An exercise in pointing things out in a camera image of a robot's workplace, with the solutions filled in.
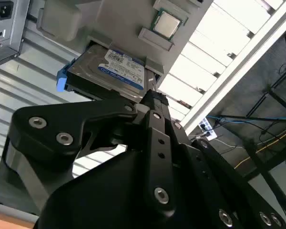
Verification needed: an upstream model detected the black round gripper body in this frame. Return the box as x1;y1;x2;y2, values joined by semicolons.
35;149;220;229

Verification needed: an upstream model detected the hard disk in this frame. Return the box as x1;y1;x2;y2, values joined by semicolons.
56;42;159;104

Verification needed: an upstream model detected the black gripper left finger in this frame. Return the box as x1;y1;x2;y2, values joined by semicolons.
0;89;178;219

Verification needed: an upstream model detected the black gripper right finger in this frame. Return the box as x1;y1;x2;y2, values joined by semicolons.
157;93;286;229

